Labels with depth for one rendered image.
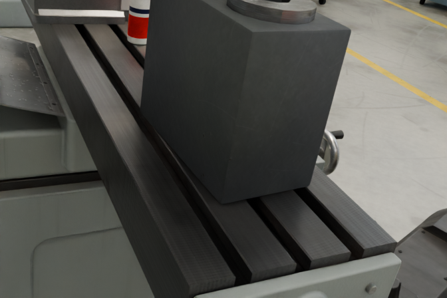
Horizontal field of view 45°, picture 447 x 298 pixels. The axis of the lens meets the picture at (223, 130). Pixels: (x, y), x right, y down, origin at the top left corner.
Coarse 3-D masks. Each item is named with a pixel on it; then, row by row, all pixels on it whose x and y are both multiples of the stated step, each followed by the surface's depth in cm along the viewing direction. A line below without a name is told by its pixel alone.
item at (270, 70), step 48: (192, 0) 56; (240, 0) 51; (288, 0) 55; (192, 48) 57; (240, 48) 49; (288, 48) 50; (336, 48) 53; (144, 96) 69; (192, 96) 58; (240, 96) 50; (288, 96) 53; (192, 144) 59; (240, 144) 53; (288, 144) 56; (240, 192) 56
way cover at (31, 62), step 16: (0, 48) 99; (16, 48) 102; (32, 48) 105; (0, 64) 92; (16, 64) 95; (32, 64) 98; (0, 80) 86; (16, 80) 88; (32, 80) 91; (48, 80) 94; (0, 96) 80; (16, 96) 83; (32, 96) 85; (48, 96) 87; (48, 112) 82
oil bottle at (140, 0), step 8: (136, 0) 91; (144, 0) 91; (136, 8) 92; (144, 8) 92; (128, 16) 94; (136, 16) 92; (144, 16) 93; (128, 24) 94; (136, 24) 93; (144, 24) 93; (128, 32) 95; (136, 32) 94; (144, 32) 94; (128, 40) 95; (136, 40) 94; (144, 40) 95
